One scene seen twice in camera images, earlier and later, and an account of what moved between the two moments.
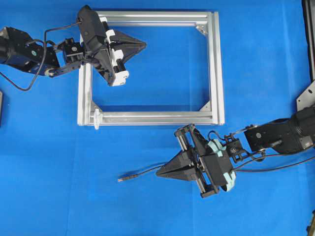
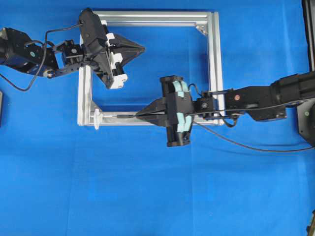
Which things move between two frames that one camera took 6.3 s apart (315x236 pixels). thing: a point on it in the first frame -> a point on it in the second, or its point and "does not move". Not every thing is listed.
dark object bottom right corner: [310, 229] does not move
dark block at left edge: [1, 108] does not move
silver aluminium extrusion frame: [215, 117] does not move
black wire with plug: [134, 177] -> [132, 115]
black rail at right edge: [308, 8] does not move
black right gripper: [211, 165] -> [178, 103]
